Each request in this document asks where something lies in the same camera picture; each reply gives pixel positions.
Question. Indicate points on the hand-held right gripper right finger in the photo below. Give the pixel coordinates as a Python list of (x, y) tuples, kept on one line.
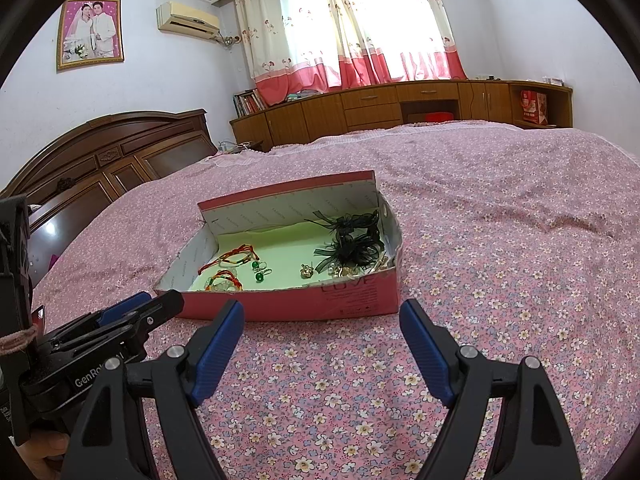
[(425, 350)]

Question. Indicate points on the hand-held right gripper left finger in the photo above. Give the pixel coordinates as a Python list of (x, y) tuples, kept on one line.
[(220, 350)]

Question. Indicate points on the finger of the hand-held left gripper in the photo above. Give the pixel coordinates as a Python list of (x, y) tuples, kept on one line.
[(155, 315), (125, 307)]

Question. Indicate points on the pink cardboard box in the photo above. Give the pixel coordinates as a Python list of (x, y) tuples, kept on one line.
[(325, 302)]

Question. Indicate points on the small gold ornament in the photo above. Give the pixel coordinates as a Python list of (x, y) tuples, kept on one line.
[(306, 271)]

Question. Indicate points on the person's left hand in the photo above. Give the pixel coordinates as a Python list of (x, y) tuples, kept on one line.
[(45, 452)]

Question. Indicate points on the gold earring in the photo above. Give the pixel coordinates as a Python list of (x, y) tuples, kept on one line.
[(345, 271)]

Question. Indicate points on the pink floral bedspread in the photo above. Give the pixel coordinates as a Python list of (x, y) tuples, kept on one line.
[(500, 260)]

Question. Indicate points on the black feather hair clip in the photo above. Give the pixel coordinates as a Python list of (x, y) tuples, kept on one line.
[(350, 242)]

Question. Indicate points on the dark wooden headboard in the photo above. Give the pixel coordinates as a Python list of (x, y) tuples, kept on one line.
[(125, 160)]

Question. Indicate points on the row of books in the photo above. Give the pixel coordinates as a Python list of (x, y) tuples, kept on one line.
[(250, 102)]

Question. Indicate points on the red item in desk niche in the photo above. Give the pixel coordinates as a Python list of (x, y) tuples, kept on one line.
[(439, 117)]

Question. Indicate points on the long wooden cabinet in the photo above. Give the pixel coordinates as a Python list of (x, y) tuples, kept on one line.
[(370, 105)]

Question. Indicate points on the light cloth on cabinet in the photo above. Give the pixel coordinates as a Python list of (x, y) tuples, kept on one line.
[(300, 96)]

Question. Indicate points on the red gift box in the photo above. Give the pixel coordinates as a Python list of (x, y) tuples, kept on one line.
[(534, 107)]

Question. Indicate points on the pink and white curtains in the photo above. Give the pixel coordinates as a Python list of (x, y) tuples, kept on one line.
[(350, 25)]

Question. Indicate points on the framed wall photo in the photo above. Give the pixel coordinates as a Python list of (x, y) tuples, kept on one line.
[(90, 32)]

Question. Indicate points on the wall air conditioner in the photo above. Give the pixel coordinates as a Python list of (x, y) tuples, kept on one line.
[(187, 20)]

